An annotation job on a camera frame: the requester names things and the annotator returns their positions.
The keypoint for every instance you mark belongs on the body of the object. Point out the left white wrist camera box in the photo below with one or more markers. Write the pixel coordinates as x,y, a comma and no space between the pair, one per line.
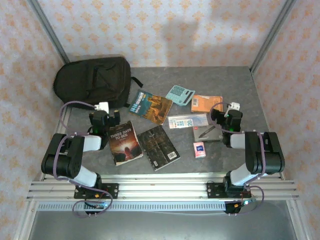
102,107

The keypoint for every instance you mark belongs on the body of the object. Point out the black fabric backpack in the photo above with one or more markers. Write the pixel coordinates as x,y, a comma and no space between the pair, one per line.
92,80

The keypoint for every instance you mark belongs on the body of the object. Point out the blue orange landscape cover book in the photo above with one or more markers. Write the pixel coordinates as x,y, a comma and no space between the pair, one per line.
151,106

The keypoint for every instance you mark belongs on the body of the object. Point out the teal calculator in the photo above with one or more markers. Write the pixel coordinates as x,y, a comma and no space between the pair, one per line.
180,95

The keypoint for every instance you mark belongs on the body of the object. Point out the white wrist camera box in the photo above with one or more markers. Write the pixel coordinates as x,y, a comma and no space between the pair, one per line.
102,107
233,105

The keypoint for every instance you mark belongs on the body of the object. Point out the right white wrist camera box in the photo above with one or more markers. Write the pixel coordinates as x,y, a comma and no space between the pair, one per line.
233,105

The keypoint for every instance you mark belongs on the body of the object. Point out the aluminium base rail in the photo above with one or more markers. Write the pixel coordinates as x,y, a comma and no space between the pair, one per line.
162,190

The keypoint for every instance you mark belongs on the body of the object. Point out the grey metal sheet panel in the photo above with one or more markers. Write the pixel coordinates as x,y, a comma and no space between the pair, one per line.
162,225

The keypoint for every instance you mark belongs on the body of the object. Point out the small lit circuit board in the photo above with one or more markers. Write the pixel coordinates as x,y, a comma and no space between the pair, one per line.
100,206
246,202

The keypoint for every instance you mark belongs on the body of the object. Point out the grey pen box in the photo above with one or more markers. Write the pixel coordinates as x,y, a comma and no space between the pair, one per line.
207,135

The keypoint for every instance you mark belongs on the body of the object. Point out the aluminium frame leg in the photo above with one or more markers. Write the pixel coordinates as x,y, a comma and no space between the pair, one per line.
25,222
298,222

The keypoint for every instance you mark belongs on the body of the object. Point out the aluminium corner post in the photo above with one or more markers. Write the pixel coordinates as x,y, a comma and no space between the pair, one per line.
47,27
276,27

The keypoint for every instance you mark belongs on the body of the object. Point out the Three Days To See book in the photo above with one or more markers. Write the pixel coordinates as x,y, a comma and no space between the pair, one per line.
125,143

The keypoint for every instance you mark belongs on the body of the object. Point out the orange paperback book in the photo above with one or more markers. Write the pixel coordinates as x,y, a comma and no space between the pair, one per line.
203,103

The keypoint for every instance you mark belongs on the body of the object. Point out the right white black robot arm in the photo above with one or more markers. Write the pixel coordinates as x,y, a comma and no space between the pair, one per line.
265,155

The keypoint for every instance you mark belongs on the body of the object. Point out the clear packaged ruler set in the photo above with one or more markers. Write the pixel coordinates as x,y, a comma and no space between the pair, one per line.
187,121

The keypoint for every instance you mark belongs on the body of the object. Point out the black book with barcode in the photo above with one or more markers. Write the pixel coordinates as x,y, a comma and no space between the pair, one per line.
158,148

